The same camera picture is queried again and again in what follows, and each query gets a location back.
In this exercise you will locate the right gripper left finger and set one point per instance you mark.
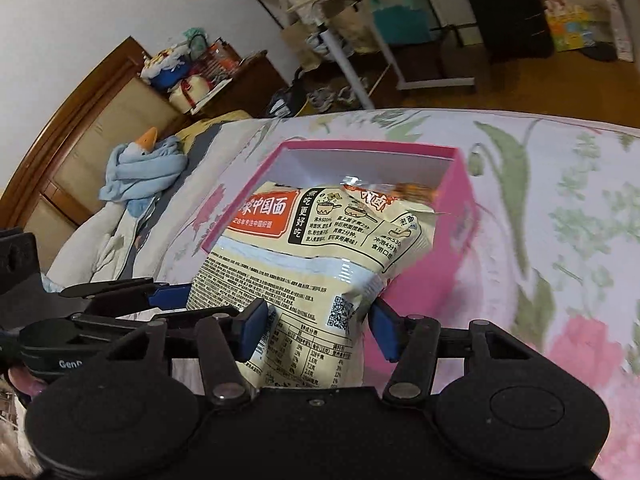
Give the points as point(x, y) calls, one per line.
point(219, 358)

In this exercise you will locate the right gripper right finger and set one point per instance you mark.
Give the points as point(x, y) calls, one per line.
point(410, 342)

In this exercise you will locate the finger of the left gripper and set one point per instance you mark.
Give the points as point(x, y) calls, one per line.
point(165, 322)
point(131, 294)

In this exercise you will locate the cream instant noodle packet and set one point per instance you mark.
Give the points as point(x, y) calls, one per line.
point(318, 257)

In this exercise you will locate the left hand painted nails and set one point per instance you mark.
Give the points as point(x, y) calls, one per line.
point(24, 382)

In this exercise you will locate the pink cardboard box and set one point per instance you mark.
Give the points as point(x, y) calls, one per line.
point(424, 287)

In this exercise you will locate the blue goose plush toy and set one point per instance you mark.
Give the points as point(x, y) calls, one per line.
point(139, 171)

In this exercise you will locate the floral bed sheet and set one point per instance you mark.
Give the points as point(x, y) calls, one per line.
point(555, 259)

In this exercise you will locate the wooden headboard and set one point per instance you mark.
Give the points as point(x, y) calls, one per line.
point(65, 166)

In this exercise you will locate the blue basket with items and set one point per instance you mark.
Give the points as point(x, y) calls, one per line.
point(167, 67)

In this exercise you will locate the wooden nightstand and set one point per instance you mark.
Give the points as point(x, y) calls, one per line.
point(251, 89)

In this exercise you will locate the teal bag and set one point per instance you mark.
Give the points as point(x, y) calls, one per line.
point(405, 23)

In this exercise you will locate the colourful cardboard box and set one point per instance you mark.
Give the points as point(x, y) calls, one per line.
point(569, 25)

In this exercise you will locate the white rolling side table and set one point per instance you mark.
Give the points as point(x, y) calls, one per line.
point(440, 32)

